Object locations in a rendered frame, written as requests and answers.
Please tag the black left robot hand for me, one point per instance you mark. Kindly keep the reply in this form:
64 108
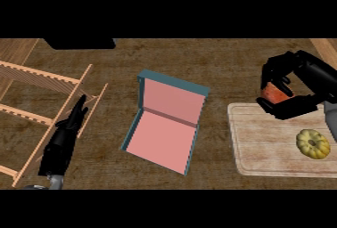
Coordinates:
61 145

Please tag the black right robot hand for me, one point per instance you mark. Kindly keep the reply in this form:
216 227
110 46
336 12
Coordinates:
304 77

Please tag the orange sweet potato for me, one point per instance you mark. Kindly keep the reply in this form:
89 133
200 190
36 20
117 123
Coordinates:
275 93

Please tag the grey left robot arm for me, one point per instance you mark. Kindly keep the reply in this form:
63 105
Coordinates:
52 181

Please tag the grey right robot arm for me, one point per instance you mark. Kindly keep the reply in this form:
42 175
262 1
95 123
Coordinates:
330 118

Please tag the pale wooden cutting board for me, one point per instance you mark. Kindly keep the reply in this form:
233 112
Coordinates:
272 142

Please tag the open teal and pink box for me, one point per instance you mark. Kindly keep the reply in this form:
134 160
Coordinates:
165 124

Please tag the pale wooden tiered shelf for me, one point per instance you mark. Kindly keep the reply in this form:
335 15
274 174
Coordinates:
39 98

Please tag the yellow ridged squash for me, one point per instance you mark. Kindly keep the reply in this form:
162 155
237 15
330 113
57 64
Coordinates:
312 144

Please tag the black appliance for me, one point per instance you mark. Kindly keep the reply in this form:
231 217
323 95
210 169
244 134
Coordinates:
80 43

